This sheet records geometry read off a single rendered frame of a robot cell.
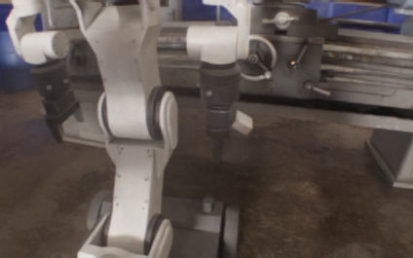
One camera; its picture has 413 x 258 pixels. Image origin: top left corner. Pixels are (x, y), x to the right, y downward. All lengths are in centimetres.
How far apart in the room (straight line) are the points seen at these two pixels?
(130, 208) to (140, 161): 13
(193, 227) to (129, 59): 60
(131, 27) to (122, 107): 19
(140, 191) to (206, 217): 31
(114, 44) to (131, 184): 35
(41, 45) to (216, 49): 41
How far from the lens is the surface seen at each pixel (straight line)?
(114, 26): 56
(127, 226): 69
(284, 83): 122
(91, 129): 193
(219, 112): 52
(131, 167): 67
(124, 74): 57
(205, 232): 90
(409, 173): 175
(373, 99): 151
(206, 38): 48
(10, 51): 435
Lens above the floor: 83
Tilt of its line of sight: 22 degrees down
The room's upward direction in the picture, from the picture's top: 1 degrees clockwise
